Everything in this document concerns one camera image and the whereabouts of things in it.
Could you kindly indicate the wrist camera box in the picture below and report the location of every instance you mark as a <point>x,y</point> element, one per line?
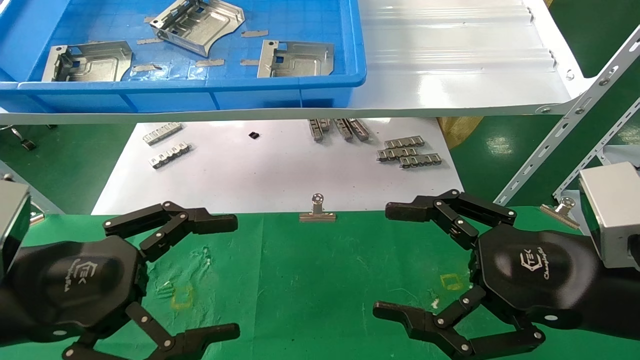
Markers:
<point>12,220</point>
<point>615,215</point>

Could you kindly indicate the blue plastic bin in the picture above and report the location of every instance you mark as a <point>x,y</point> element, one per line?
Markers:
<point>300,20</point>

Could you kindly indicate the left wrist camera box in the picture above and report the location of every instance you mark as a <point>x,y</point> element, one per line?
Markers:
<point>12,220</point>

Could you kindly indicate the white paper sheet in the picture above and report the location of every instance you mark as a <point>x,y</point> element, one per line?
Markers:
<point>275,175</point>

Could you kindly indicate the grey slotted shelf post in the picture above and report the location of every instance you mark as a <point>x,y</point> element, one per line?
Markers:
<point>47,205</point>

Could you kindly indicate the white metal shelf board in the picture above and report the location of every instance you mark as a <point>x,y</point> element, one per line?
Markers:
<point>450,75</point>

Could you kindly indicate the curved-edge sheet metal bracket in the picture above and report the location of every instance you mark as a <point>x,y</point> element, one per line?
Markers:
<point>210,25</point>

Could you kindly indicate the short slotted shelf upright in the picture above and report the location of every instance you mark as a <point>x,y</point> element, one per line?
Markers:
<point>595,150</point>

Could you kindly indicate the small notched metal strip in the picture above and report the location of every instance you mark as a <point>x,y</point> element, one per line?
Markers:
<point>325,125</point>
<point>421,160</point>
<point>344,131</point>
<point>395,154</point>
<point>315,131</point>
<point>162,133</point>
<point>170,155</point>
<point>360,130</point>
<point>404,142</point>

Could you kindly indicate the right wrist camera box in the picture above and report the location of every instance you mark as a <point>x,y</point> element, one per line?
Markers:
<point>615,215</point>

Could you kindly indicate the tan cardboard box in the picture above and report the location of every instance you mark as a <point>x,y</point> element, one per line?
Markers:
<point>460,130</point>

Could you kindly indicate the flat sheet metal bracket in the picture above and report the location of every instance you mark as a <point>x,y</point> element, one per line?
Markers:
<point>305,60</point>

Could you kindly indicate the metal bracket with black clip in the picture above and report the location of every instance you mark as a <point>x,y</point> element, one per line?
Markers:
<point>100,65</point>

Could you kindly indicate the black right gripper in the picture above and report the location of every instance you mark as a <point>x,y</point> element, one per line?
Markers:
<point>535,275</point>

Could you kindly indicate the long slotted shelf upright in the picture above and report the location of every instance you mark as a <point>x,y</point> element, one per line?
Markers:
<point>550,145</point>

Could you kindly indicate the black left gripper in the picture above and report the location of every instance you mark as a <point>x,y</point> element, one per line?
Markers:
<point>75,285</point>

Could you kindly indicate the green table cloth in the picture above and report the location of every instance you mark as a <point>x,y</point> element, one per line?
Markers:
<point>310,290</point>

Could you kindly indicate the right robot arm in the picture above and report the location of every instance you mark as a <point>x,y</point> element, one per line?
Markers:
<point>620,300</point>

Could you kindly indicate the chrome binder clip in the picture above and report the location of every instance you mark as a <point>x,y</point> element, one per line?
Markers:
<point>560,215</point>
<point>36,217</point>
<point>317,216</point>

